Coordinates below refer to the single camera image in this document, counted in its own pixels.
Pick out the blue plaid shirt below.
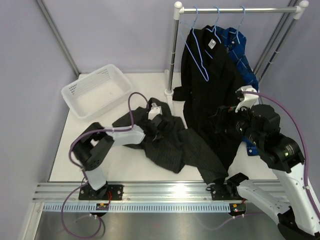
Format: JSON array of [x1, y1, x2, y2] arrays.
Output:
[[214, 24, 261, 157]]

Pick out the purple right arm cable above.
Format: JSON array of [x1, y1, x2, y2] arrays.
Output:
[[241, 90, 320, 221]]

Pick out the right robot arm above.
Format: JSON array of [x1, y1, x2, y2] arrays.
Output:
[[211, 104, 320, 240]]

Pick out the light blue hanger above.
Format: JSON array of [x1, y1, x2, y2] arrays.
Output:
[[178, 6, 210, 82], [206, 6, 223, 50], [231, 5, 246, 44]]

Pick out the dark pinstriped shirt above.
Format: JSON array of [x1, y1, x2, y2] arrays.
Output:
[[112, 97, 228, 185]]

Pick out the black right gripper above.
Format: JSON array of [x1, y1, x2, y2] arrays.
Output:
[[208, 99, 264, 147]]

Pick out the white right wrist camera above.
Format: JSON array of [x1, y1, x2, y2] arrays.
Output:
[[235, 85, 259, 113]]

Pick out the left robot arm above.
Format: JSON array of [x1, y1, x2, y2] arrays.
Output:
[[68, 114, 169, 201]]

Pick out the plain black shirt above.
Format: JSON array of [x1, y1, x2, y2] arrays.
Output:
[[173, 27, 245, 169]]

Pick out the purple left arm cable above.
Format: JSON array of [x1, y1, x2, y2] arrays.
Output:
[[60, 91, 151, 238]]

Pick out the white plastic basket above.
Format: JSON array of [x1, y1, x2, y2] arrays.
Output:
[[61, 64, 133, 121]]

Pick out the metal clothes rack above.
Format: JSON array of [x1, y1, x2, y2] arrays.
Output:
[[164, 0, 309, 102]]

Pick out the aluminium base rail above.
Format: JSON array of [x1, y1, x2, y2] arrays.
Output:
[[32, 181, 212, 203]]

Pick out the perforated cable duct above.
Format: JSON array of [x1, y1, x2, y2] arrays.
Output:
[[43, 202, 231, 213]]

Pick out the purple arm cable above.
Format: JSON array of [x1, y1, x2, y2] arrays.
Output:
[[241, 90, 320, 221], [60, 91, 151, 238]]

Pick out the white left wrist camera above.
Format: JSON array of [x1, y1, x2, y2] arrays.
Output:
[[148, 102, 163, 120]]

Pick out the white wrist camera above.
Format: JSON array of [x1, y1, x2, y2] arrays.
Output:
[[148, 102, 163, 120], [235, 85, 259, 113]]

